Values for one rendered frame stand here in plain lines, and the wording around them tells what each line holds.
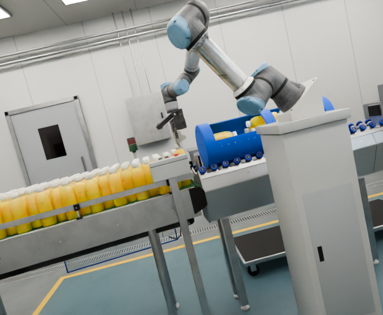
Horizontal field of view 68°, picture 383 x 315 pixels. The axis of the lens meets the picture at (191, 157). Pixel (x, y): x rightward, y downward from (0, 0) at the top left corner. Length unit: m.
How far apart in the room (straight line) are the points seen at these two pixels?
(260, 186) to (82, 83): 4.12
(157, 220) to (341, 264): 0.91
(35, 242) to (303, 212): 1.32
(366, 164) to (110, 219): 1.69
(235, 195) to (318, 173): 0.61
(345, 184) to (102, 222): 1.20
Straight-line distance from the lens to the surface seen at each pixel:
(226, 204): 1.79
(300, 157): 1.29
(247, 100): 1.24
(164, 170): 1.44
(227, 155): 1.72
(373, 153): 2.24
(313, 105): 1.37
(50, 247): 1.70
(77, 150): 5.28
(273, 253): 2.36
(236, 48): 5.41
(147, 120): 4.86
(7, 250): 1.77
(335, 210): 1.41
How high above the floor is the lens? 1.22
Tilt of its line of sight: 6 degrees down
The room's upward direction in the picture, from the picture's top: 14 degrees counter-clockwise
